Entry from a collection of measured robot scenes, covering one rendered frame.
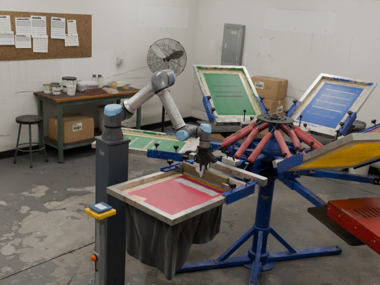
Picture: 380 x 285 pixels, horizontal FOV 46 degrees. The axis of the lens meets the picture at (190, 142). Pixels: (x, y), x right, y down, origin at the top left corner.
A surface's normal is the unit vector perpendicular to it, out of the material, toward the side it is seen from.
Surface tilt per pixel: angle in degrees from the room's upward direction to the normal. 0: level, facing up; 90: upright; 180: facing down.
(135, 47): 90
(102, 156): 90
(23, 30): 88
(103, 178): 90
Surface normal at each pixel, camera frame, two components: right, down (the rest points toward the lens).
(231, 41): -0.67, 0.17
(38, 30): 0.74, 0.20
